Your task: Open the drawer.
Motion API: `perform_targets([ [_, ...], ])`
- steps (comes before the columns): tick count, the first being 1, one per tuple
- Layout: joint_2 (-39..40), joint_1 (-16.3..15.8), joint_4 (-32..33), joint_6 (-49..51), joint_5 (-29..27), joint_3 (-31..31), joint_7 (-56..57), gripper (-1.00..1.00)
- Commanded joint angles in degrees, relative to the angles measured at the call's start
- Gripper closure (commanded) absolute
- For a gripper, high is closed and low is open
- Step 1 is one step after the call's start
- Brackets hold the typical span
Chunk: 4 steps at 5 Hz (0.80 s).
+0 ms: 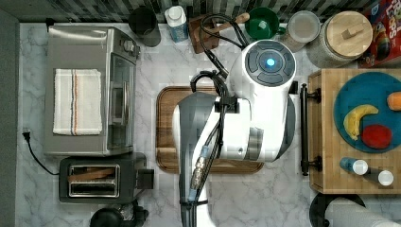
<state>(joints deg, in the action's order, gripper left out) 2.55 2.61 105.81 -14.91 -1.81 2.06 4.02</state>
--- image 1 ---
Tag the paper towel roll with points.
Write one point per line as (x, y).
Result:
(345, 213)

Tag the glass jar with wooden lid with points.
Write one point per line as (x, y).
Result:
(343, 38)

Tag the dark shaker with white cap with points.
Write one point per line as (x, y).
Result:
(383, 177)

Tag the blue bottle with white cap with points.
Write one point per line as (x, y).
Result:
(357, 166)

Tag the black round appliance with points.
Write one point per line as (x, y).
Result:
(127, 215)

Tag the red cereal box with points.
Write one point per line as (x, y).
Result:
(384, 51)

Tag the striped white dish towel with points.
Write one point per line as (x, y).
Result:
(77, 102)

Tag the orange fruit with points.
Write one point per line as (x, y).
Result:
(394, 101)

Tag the yellow banana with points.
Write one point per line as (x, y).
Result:
(352, 120)

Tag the wooden utensil block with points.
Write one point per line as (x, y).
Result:
(209, 41)

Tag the blue plate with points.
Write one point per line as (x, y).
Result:
(369, 88)

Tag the black paper towel holder base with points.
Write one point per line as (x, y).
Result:
(320, 204)

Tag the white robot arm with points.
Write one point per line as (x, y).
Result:
(246, 114)

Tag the dark grey cup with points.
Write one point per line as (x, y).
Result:
(143, 23)

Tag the stainless toaster oven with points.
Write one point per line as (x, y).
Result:
(113, 53)

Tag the wooden serving tray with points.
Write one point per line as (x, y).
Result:
(166, 154)

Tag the black two-slot toaster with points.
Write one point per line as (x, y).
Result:
(104, 180)

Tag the red apple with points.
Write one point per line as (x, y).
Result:
(376, 136)

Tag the clear plastic lidded container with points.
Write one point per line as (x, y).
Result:
(302, 28)

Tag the green mug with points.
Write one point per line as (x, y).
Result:
(263, 24)

